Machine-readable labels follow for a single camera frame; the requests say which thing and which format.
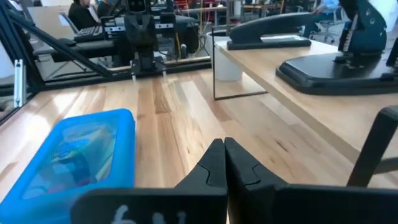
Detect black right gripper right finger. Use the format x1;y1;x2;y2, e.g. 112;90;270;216
224;136;398;224

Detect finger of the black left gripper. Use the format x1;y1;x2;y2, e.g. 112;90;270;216
141;14;159;48
124;14;142;49

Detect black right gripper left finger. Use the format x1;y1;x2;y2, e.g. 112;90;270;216
70;138;229;224

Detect blue plastic pencil case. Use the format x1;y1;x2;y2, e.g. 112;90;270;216
0;108;137;224

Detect grey desk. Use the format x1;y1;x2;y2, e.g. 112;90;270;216
30;14;200;68

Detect black keyboard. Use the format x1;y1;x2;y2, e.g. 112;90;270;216
73;25;105;44

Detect person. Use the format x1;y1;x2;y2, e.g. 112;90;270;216
67;0;101;31
303;0;341;39

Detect white plant pot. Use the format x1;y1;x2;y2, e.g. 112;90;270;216
205;30;244;83

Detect black stapler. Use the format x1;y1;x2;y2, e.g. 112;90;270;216
226;11;313;51

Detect wooden shelf black legs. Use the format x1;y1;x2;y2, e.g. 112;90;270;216
211;25;398;188

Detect office chair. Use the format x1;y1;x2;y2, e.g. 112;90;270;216
322;17;345;44

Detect yellow cable bundle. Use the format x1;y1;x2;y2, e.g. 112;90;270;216
175;30;182;59

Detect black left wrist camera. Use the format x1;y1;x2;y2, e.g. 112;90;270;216
126;0;147;14

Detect black aluminium frame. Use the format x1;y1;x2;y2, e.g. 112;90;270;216
0;0;214;125

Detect silver metal bracket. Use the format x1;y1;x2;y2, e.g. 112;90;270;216
13;58;26;109

